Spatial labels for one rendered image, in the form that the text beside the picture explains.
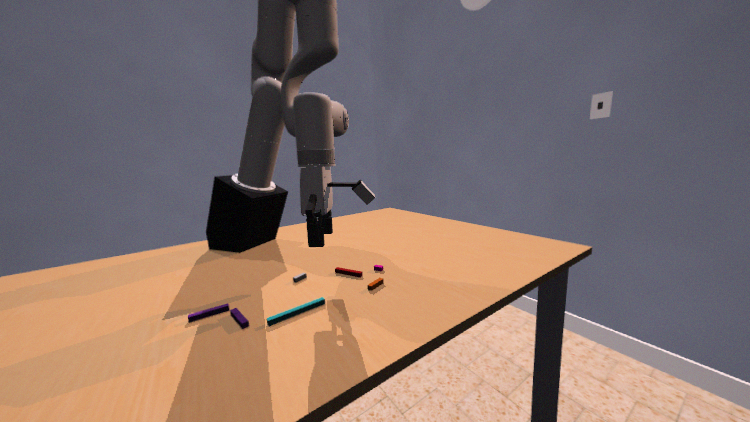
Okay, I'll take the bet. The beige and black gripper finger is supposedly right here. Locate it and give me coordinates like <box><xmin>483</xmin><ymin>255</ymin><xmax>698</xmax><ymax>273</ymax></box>
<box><xmin>305</xmin><ymin>194</ymin><xmax>325</xmax><ymax>247</ymax></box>
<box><xmin>322</xmin><ymin>210</ymin><xmax>333</xmax><ymax>234</ymax></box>

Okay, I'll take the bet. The red rectangular bar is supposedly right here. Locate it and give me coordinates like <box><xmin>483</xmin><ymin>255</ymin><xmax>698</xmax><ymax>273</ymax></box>
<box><xmin>335</xmin><ymin>267</ymin><xmax>363</xmax><ymax>278</ymax></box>

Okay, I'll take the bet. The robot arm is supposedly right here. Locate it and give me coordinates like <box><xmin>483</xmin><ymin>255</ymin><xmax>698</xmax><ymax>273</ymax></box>
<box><xmin>231</xmin><ymin>0</ymin><xmax>349</xmax><ymax>193</ymax></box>

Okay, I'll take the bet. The orange rod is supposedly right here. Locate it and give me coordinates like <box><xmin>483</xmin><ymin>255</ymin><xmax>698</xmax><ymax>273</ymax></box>
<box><xmin>367</xmin><ymin>278</ymin><xmax>384</xmax><ymax>291</ymax></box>

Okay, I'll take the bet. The purple rod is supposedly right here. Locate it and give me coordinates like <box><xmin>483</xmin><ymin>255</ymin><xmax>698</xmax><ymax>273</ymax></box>
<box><xmin>188</xmin><ymin>303</ymin><xmax>230</xmax><ymax>322</ymax></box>
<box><xmin>230</xmin><ymin>308</ymin><xmax>249</xmax><ymax>329</ymax></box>

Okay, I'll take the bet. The turquoise rod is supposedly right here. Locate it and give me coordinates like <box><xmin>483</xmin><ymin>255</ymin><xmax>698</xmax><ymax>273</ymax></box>
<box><xmin>267</xmin><ymin>297</ymin><xmax>325</xmax><ymax>326</ymax></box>

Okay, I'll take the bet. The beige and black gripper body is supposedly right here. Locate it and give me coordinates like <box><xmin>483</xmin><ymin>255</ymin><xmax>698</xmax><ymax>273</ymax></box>
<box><xmin>298</xmin><ymin>164</ymin><xmax>335</xmax><ymax>216</ymax></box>

